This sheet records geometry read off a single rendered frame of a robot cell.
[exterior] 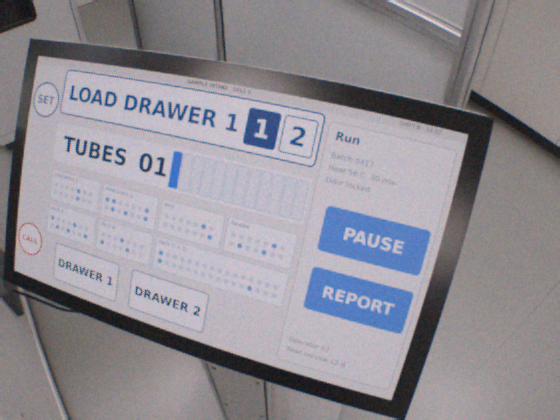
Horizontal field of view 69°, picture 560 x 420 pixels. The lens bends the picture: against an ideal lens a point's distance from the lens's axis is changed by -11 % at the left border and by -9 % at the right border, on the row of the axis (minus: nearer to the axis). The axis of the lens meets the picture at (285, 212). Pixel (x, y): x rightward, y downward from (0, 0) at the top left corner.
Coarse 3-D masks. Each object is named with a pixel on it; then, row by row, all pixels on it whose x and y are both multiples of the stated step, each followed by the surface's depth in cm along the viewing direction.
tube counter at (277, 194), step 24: (144, 144) 46; (144, 168) 46; (168, 168) 45; (192, 168) 45; (216, 168) 44; (240, 168) 44; (264, 168) 43; (192, 192) 45; (216, 192) 44; (240, 192) 44; (264, 192) 43; (288, 192) 43; (288, 216) 43
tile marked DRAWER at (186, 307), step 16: (144, 272) 48; (144, 288) 48; (160, 288) 47; (176, 288) 47; (192, 288) 46; (128, 304) 49; (144, 304) 48; (160, 304) 48; (176, 304) 47; (192, 304) 47; (208, 304) 46; (176, 320) 47; (192, 320) 47
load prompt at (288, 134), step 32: (64, 96) 47; (96, 96) 46; (128, 96) 45; (160, 96) 45; (192, 96) 44; (224, 96) 43; (160, 128) 45; (192, 128) 44; (224, 128) 43; (256, 128) 43; (288, 128) 42; (320, 128) 41; (288, 160) 42
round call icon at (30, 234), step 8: (24, 224) 51; (32, 224) 51; (24, 232) 51; (32, 232) 51; (40, 232) 50; (24, 240) 51; (32, 240) 51; (40, 240) 51; (24, 248) 51; (32, 248) 51; (40, 248) 51; (32, 256) 51; (40, 256) 51
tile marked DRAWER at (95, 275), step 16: (64, 256) 50; (80, 256) 49; (96, 256) 49; (64, 272) 50; (80, 272) 50; (96, 272) 49; (112, 272) 49; (80, 288) 50; (96, 288) 49; (112, 288) 49
